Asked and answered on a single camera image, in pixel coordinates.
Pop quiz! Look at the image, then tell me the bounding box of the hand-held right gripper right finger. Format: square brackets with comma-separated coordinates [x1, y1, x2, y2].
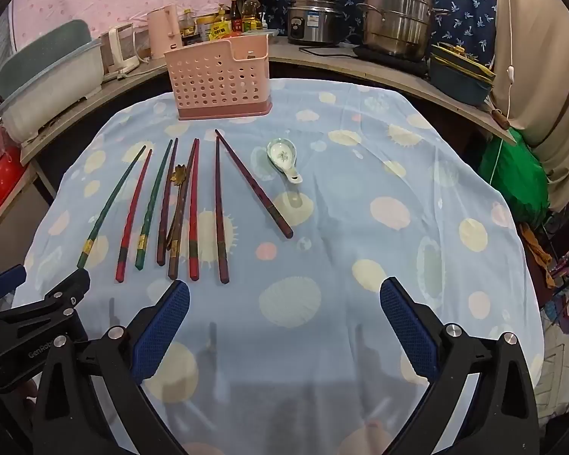
[379, 276, 542, 455]

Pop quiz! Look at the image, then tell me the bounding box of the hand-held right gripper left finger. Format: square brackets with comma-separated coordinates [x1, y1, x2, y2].
[31, 279, 193, 455]

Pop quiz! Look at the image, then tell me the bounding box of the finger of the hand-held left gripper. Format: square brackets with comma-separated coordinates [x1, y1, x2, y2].
[0, 265, 28, 316]
[28, 269, 92, 329]

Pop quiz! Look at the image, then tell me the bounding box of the red chopstick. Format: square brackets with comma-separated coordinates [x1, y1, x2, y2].
[189, 138, 201, 281]
[115, 149, 152, 282]

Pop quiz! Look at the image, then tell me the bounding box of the green chopstick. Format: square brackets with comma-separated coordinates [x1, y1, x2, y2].
[77, 145, 147, 268]
[135, 140, 174, 271]

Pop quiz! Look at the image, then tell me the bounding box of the dark brown chopstick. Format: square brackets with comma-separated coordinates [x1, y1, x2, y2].
[156, 138, 179, 266]

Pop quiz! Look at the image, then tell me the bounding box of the small gold flower spoon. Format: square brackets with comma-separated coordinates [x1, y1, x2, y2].
[165, 163, 187, 251]

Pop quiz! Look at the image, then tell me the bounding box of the white ceramic spoon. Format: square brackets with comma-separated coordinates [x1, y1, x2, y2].
[266, 138, 304, 185]

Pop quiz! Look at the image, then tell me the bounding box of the pink perforated utensil holder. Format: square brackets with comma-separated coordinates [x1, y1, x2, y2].
[163, 33, 272, 121]

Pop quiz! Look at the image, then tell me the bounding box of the red plastic basin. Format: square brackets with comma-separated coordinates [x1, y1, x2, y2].
[0, 147, 22, 219]

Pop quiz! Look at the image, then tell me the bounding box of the blue printed tablecloth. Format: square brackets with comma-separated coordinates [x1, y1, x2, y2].
[12, 78, 546, 455]

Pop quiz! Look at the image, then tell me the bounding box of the colourful clothes pile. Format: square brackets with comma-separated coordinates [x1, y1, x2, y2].
[522, 218, 569, 342]

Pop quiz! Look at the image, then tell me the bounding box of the green bag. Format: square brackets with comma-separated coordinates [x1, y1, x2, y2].
[479, 128, 551, 233]

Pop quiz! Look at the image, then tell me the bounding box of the light blue dish drainer bin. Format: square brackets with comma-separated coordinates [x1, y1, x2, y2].
[0, 19, 106, 143]

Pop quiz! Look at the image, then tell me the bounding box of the white glass kettle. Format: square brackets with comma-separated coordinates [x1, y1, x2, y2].
[99, 23, 140, 81]

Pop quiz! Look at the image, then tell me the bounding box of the blue bowl yellow inside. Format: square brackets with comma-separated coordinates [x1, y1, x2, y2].
[429, 54, 496, 88]
[431, 42, 496, 79]
[429, 64, 494, 107]

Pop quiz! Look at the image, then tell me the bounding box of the black induction cooktop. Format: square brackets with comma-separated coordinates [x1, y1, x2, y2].
[351, 45, 430, 77]

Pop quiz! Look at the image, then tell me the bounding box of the pink electric kettle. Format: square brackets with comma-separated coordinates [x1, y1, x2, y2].
[147, 4, 183, 61]

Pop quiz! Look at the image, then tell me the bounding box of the beige curtain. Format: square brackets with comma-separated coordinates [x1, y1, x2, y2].
[465, 0, 569, 212]

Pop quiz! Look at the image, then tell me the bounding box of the grey wooden counter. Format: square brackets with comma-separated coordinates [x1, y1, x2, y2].
[19, 38, 517, 166]

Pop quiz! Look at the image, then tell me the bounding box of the amber bottle yellow cap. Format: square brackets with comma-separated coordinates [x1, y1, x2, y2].
[178, 8, 197, 48]

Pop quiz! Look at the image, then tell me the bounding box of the white gold tin can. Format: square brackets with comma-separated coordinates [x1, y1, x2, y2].
[195, 14, 219, 43]

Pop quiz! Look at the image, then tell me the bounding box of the yellow seasoning packet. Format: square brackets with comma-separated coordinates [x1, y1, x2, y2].
[209, 9, 233, 41]

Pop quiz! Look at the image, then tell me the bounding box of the steel steamer pot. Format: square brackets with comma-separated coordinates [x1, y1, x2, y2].
[357, 0, 451, 60]

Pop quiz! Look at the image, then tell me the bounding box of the steel rice cooker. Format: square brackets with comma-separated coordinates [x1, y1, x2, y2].
[287, 0, 344, 47]

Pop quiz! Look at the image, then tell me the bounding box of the yellow cooking oil bottle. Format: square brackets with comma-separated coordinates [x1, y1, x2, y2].
[242, 0, 264, 34]

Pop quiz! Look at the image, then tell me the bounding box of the wooden-handled tool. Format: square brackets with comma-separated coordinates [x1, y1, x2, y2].
[488, 107, 512, 130]

